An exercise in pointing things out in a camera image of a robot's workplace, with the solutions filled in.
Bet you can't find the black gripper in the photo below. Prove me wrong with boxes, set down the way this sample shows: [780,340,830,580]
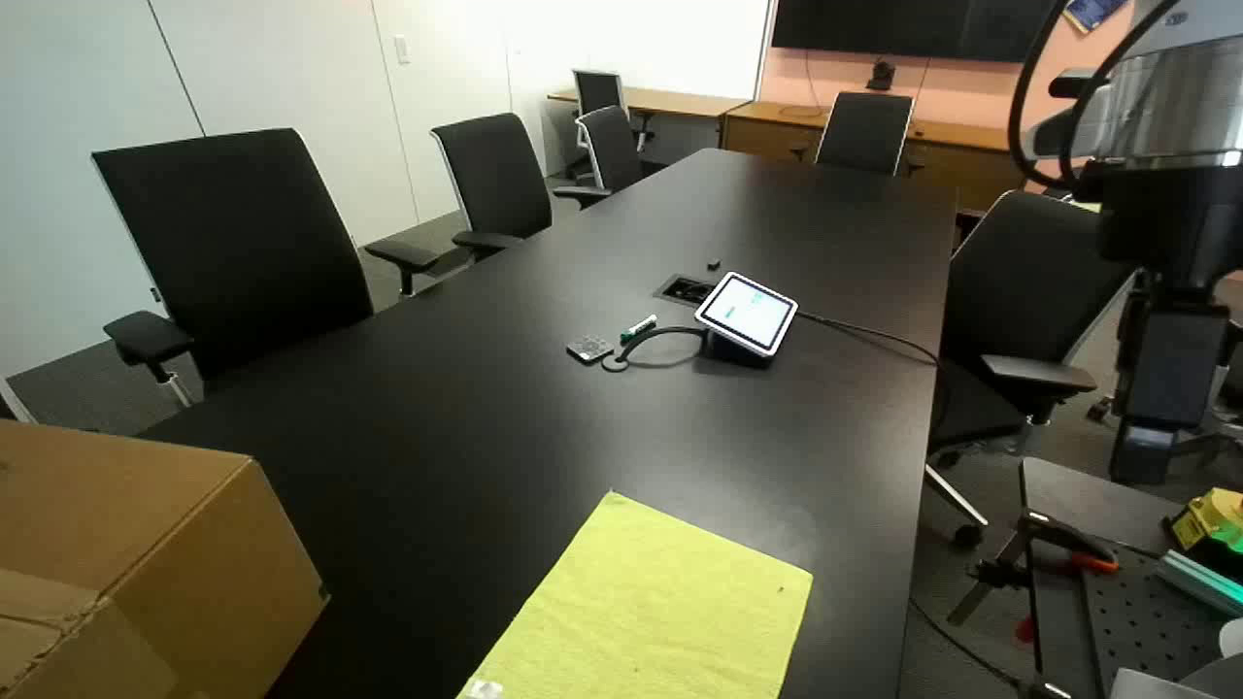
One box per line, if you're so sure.
[1108,275,1234,489]

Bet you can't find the yellow microfibre cloth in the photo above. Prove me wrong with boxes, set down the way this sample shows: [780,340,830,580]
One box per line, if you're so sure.
[455,486,816,699]

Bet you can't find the yellow green small box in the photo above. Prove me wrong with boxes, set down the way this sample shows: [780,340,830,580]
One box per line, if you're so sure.
[1161,483,1243,562]

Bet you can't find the black tripod with orange clamp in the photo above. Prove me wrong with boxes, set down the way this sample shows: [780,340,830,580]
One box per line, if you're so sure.
[943,459,1127,699]

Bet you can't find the teal metal bar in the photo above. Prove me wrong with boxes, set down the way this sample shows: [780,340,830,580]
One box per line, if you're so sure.
[1154,547,1243,617]

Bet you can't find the grey flat plate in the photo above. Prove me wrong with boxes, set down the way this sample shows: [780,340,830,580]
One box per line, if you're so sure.
[1108,663,1221,699]

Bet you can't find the tablet on stand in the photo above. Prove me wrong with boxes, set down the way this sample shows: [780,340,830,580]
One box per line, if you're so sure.
[693,269,805,363]

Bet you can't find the wooden credenza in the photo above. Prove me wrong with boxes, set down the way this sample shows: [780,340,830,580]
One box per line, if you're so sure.
[716,96,1041,217]

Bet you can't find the wooden side desk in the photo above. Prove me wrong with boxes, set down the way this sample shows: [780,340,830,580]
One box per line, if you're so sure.
[545,84,750,172]

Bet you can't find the large black office chair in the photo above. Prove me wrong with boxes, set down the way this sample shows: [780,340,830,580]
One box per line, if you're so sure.
[89,123,379,410]

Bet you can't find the brown cardboard box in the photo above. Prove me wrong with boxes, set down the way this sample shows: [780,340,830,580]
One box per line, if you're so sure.
[0,418,329,699]

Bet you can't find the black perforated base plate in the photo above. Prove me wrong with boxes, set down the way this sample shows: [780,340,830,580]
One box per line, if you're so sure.
[1022,453,1243,699]

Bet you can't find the thin black table cable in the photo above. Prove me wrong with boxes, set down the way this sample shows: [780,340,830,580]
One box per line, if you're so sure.
[789,305,940,369]

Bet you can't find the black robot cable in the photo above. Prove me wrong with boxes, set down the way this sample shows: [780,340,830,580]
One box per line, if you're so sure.
[1007,0,1177,189]

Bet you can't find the blue wall picture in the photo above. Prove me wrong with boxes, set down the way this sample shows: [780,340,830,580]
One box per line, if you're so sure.
[1062,0,1136,33]

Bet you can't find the table cable port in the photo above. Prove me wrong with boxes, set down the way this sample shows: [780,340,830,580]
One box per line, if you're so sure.
[660,273,716,309]

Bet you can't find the black wall television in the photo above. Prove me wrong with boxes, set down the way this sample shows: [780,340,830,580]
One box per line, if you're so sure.
[768,0,1070,64]

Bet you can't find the looped black cable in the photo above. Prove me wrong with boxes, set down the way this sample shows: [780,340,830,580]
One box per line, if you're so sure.
[598,323,716,382]

